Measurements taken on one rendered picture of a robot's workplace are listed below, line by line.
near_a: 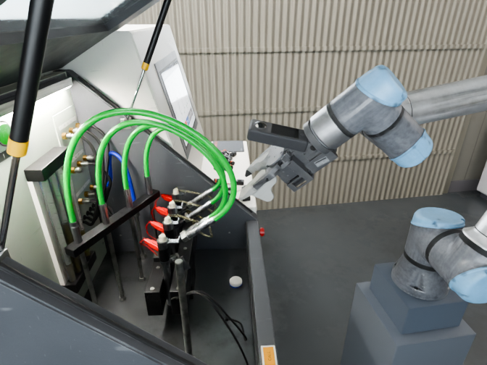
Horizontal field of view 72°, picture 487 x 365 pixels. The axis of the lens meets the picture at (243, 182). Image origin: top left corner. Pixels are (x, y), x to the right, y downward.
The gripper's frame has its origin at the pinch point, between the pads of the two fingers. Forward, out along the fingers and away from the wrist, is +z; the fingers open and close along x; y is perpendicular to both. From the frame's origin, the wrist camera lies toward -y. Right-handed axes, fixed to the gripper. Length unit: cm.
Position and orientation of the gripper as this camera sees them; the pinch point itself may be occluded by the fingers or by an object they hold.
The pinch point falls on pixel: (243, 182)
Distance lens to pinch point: 73.5
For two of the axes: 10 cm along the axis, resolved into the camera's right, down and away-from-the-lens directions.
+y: 7.4, 5.9, 3.3
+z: -6.5, 5.1, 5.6
